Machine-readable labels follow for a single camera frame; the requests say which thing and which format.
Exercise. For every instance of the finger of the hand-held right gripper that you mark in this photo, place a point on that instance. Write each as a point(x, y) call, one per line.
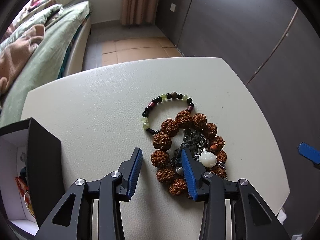
point(308, 151)

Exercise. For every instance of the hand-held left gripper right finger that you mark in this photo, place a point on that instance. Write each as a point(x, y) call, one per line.
point(188, 177)

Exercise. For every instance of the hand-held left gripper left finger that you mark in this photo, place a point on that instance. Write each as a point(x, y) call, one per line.
point(133, 177)

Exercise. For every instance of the black jewelry box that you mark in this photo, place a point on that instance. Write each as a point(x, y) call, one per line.
point(43, 160)

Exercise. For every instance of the flattened cardboard sheets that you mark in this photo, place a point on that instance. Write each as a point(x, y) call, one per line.
point(140, 50)

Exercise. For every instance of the dark grey wardrobe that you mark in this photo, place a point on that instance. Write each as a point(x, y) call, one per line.
point(237, 30)

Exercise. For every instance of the bed with green sheet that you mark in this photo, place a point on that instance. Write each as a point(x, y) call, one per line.
point(47, 52)

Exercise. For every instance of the pink fleece blanket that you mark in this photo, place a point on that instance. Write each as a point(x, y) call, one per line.
point(17, 52)

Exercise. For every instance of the pink curtain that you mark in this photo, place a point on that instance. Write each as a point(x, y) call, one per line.
point(141, 2)

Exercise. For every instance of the pale green quilt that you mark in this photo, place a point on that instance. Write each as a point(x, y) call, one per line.
point(27, 22)

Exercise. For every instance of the pile of stuffed toys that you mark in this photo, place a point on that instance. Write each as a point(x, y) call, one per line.
point(37, 1)

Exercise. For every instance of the white wall outlet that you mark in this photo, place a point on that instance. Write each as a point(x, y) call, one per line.
point(173, 7)

